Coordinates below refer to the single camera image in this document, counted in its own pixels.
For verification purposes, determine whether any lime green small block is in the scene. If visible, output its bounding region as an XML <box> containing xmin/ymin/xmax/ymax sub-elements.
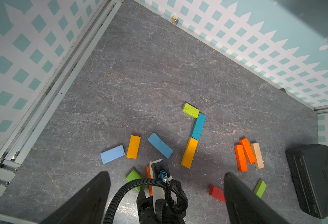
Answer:
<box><xmin>182</xmin><ymin>103</ymin><xmax>200</xmax><ymax>119</ymax></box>

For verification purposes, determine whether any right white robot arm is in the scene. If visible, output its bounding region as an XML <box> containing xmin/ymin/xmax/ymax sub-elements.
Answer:
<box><xmin>103</xmin><ymin>159</ymin><xmax>188</xmax><ymax>224</ymax></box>

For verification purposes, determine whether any light blue block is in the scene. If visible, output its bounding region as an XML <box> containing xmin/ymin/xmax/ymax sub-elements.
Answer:
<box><xmin>100</xmin><ymin>145</ymin><xmax>125</xmax><ymax>164</ymax></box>

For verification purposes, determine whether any yellow-orange long block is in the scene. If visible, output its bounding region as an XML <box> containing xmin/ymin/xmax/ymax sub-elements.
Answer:
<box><xmin>181</xmin><ymin>137</ymin><xmax>198</xmax><ymax>169</ymax></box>

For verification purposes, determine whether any yellow-green flat block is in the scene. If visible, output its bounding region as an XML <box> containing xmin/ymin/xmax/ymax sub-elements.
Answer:
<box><xmin>254</xmin><ymin>180</ymin><xmax>267</xmax><ymax>198</ymax></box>

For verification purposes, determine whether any small brass fitting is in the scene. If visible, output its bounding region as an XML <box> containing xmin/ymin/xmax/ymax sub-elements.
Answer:
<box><xmin>171</xmin><ymin>16</ymin><xmax>179</xmax><ymax>24</ymax></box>

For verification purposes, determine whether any orange long block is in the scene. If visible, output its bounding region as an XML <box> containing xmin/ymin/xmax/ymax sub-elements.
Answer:
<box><xmin>146</xmin><ymin>166</ymin><xmax>153</xmax><ymax>196</ymax></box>

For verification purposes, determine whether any teal long block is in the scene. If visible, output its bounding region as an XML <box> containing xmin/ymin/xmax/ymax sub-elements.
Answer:
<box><xmin>191</xmin><ymin>113</ymin><xmax>206</xmax><ymax>141</ymax></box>

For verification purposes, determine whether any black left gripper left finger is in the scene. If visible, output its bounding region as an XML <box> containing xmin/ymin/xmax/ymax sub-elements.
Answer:
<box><xmin>41</xmin><ymin>171</ymin><xmax>111</xmax><ymax>224</ymax></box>

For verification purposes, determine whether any black plastic tool case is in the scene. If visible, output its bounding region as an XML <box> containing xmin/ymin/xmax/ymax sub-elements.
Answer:
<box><xmin>285</xmin><ymin>144</ymin><xmax>328</xmax><ymax>219</ymax></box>

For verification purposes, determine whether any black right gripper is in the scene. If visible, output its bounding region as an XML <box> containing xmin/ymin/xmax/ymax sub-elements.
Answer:
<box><xmin>137</xmin><ymin>159</ymin><xmax>186</xmax><ymax>224</ymax></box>

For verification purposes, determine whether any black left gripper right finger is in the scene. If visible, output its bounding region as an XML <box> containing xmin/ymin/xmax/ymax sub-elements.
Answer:
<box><xmin>224</xmin><ymin>172</ymin><xmax>288</xmax><ymax>224</ymax></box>

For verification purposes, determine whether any tan long block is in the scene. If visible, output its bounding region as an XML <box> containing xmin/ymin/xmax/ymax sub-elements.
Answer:
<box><xmin>251</xmin><ymin>143</ymin><xmax>264</xmax><ymax>169</ymax></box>

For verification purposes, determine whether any red block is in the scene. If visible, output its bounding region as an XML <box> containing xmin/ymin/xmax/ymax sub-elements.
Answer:
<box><xmin>209</xmin><ymin>185</ymin><xmax>226</xmax><ymax>203</ymax></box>

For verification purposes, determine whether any blue long block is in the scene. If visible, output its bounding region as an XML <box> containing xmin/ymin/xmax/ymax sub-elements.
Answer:
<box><xmin>148</xmin><ymin>133</ymin><xmax>173</xmax><ymax>159</ymax></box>

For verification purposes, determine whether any small orange-yellow block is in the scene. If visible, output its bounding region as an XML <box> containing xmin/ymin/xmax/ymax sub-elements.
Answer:
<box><xmin>126</xmin><ymin>135</ymin><xmax>141</xmax><ymax>159</ymax></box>

